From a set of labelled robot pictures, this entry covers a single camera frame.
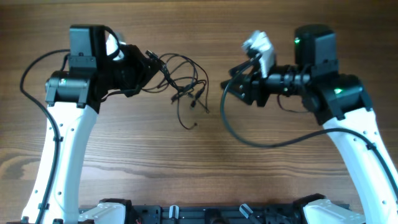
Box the black cable bundle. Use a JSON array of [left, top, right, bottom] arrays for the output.
[[141, 49, 211, 131]]

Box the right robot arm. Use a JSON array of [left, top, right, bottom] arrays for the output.
[[221, 24, 397, 223]]

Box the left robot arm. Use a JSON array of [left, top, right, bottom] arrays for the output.
[[20, 24, 164, 223]]

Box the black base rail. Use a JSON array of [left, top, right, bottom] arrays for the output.
[[78, 198, 308, 224]]

